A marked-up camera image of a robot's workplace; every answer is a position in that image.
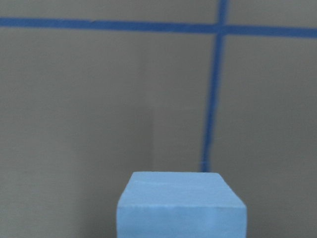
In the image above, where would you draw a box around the light blue foam block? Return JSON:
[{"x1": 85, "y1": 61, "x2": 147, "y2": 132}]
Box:
[{"x1": 116, "y1": 172, "x2": 247, "y2": 238}]

